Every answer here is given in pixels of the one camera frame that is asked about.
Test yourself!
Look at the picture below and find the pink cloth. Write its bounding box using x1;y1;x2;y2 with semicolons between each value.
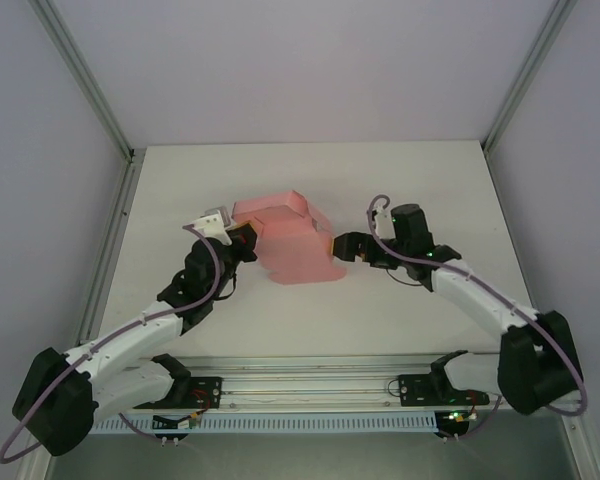
232;188;349;287

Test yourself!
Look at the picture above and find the small controller board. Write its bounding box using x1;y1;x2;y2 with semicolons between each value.
152;412;202;432
437;407;477;432

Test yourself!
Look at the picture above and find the grey metal panel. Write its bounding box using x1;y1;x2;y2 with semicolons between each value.
44;432;581;480

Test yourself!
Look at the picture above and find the aluminium side rail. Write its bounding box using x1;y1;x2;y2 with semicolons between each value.
72;149;146;361

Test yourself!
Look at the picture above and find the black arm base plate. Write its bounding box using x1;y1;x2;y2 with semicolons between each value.
398;372;491;406
182;374;225;411

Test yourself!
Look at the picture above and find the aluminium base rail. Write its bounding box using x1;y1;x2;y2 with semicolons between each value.
24;354;589;416

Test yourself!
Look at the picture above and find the slotted white cable duct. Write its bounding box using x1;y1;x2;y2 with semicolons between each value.
87;412;439;435

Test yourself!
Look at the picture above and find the aluminium frame post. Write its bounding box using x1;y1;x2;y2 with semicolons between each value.
29;0;141;164
482;0;581;154

